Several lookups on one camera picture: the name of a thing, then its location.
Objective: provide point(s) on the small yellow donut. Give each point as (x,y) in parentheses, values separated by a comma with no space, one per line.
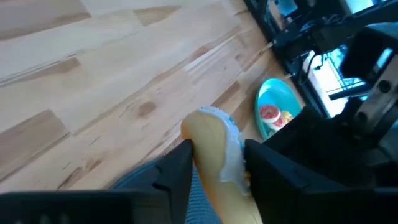
(288,116)

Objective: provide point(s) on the teal round plate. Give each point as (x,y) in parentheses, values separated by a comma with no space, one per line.
(276,93)

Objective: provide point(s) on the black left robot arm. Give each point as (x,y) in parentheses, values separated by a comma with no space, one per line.
(335,28)

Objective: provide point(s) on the black metal table frame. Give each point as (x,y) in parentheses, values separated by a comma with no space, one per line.
(264,18)

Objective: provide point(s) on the small pink donut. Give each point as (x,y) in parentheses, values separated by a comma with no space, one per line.
(280,125)
(268,112)

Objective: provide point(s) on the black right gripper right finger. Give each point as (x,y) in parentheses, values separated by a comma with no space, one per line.
(295,205)

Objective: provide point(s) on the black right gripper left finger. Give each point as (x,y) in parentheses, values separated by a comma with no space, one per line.
(124,208)

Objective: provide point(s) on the large mint white donut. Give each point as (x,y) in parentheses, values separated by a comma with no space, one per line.
(211,149)

